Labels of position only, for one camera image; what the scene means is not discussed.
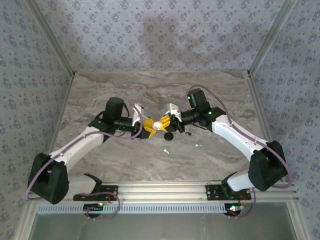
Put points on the white earbud charging case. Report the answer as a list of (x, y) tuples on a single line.
[(157, 125)]

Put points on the black earbud charging case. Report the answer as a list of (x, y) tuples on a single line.
[(169, 136)]

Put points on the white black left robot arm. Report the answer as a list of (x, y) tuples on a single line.
[(82, 142)]

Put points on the black left controller board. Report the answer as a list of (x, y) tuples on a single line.
[(93, 208)]

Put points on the black controller board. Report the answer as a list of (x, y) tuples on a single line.
[(93, 208), (233, 211)]

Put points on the black right controller board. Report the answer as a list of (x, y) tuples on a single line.
[(233, 211)]

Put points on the aluminium table side rail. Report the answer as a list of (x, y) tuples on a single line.
[(61, 112), (262, 112)]

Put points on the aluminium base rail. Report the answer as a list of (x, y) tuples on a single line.
[(162, 192)]

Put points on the aluminium frame post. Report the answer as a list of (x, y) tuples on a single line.
[(271, 37), (51, 37)]

